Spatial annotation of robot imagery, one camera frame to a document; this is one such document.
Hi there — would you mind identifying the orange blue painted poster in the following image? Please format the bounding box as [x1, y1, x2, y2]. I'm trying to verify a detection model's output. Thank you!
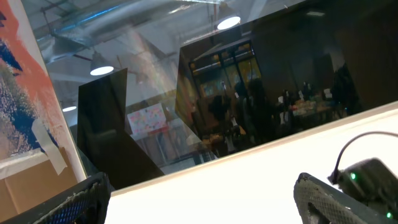
[1, 0, 86, 181]

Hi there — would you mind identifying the dark glass window panel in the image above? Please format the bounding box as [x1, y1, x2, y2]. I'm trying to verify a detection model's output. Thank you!
[175, 0, 397, 157]

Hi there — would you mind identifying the pastel sticky note board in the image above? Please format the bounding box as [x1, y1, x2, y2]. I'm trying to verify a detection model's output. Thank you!
[127, 103, 167, 136]

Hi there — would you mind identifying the round ceiling lamp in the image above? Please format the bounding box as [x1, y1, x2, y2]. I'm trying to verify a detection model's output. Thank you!
[216, 2, 241, 30]
[61, 101, 77, 113]
[90, 51, 114, 76]

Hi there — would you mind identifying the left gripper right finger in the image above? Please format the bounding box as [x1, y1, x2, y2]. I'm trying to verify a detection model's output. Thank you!
[294, 173, 395, 224]

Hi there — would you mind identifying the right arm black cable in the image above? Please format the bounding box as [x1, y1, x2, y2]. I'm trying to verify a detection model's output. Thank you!
[332, 131, 398, 181]

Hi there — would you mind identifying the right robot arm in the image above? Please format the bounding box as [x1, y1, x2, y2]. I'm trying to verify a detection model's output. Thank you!
[328, 158, 397, 220]

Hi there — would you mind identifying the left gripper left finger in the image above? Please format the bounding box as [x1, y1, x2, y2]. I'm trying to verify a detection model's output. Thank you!
[3, 172, 111, 224]

